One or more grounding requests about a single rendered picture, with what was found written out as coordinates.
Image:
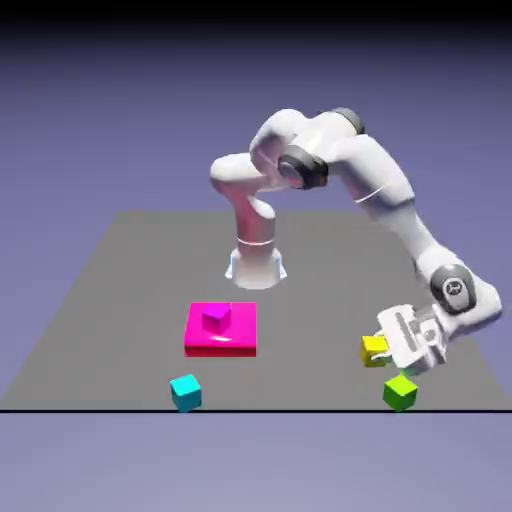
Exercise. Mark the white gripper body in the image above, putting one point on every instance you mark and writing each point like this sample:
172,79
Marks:
400,334

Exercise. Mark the small yellow cube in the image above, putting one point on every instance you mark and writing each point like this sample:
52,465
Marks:
372,346

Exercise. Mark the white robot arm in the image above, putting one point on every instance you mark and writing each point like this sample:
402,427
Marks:
372,176

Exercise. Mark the small green cube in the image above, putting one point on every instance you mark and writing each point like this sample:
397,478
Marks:
399,392

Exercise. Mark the small magenta cube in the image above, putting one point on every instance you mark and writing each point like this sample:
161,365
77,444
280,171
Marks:
216,319

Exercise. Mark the small cyan cube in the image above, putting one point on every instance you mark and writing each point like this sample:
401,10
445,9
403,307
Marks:
186,392

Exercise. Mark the large pink box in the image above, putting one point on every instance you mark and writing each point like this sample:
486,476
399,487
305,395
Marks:
240,332

